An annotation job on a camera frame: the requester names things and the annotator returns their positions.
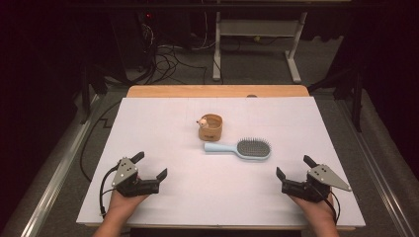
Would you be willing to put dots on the black box with red light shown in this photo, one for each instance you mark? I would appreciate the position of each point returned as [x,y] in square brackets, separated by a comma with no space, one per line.
[131,36]

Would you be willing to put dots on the white metal stand frame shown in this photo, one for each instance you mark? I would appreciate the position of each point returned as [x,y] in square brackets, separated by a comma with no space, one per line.
[257,28]

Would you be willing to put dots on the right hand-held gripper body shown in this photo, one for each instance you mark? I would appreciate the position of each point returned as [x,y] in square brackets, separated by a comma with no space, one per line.
[316,184]

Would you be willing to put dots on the small white animal figure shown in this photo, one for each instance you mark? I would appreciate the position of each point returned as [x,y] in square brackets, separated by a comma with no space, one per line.
[203,122]

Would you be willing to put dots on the aluminium rail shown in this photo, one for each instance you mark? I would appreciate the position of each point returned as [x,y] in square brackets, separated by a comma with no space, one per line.
[375,164]
[62,168]

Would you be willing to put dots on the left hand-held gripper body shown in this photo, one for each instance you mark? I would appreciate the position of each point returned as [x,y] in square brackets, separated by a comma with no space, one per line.
[126,174]

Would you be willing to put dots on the white board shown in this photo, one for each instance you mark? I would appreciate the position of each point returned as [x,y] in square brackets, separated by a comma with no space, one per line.
[204,197]

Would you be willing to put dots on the small yellow object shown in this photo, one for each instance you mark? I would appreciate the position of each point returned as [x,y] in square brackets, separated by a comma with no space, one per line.
[257,38]

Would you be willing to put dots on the light blue hairbrush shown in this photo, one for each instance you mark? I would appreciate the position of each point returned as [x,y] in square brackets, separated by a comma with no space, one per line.
[252,148]

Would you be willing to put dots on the black stand leg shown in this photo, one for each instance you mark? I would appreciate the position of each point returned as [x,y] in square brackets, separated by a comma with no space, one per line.
[86,95]
[356,98]

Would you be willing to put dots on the round wooden cup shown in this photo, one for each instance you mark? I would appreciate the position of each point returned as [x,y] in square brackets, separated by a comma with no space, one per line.
[210,133]

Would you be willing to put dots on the person's right hand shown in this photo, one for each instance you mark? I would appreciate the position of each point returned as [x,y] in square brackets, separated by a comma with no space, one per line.
[314,210]

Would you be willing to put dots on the person's left hand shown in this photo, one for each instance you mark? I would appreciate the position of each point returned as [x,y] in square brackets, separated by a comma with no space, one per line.
[123,205]

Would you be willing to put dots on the wooden table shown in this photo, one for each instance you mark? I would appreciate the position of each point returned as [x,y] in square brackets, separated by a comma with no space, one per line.
[217,91]

